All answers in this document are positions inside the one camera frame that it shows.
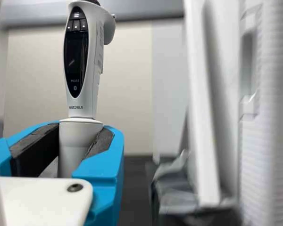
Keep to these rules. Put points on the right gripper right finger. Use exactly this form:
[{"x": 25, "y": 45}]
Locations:
[{"x": 106, "y": 174}]

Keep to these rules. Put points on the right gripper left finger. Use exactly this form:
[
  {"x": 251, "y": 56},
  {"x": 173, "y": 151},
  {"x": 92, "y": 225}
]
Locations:
[{"x": 26, "y": 150}]

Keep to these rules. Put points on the pipette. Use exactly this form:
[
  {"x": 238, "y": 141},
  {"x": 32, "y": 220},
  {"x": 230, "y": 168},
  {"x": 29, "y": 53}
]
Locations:
[{"x": 94, "y": 70}]

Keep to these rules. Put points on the grey taped block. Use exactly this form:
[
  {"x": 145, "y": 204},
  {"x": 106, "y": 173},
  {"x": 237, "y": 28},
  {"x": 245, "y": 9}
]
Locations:
[{"x": 174, "y": 188}]

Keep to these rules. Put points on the incubator door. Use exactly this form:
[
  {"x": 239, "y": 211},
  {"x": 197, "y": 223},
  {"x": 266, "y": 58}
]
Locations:
[{"x": 210, "y": 94}]

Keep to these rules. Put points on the white incubator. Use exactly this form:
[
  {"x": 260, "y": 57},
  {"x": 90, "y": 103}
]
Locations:
[{"x": 271, "y": 141}]

